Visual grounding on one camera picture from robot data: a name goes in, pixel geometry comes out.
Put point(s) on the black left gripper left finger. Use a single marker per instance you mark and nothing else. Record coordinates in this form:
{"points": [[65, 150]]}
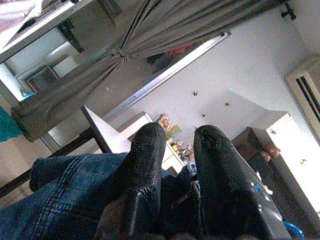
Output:
{"points": [[145, 180]]}

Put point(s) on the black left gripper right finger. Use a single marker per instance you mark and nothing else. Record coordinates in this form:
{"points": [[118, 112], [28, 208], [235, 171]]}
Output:
{"points": [[225, 187]]}

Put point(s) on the blue plastic hanger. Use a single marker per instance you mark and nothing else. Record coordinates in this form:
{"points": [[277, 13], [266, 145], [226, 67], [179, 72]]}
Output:
{"points": [[295, 229]]}

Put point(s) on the blue denim shorts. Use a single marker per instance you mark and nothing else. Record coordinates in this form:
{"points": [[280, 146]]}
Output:
{"points": [[50, 200]]}

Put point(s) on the white glass door cabinet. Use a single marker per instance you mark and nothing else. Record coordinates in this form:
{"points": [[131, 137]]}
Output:
{"points": [[140, 122]]}

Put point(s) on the white tall cupboard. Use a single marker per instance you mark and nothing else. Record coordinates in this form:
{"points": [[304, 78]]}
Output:
{"points": [[292, 150]]}

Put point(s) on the glass sliding door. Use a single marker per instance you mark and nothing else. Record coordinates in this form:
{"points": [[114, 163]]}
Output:
{"points": [[162, 77]]}

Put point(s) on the grey curtain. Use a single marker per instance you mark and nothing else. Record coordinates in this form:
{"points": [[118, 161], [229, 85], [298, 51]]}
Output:
{"points": [[75, 95]]}

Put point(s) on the teal floor mat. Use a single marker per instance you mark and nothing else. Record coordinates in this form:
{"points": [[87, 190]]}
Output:
{"points": [[8, 125]]}

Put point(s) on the cream wall air conditioner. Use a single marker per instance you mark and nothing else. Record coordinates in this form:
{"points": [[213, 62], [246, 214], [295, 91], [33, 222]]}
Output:
{"points": [[306, 92]]}

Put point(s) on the black curtain rod bracket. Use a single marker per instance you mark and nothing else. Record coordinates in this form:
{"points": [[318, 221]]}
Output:
{"points": [[287, 11]]}

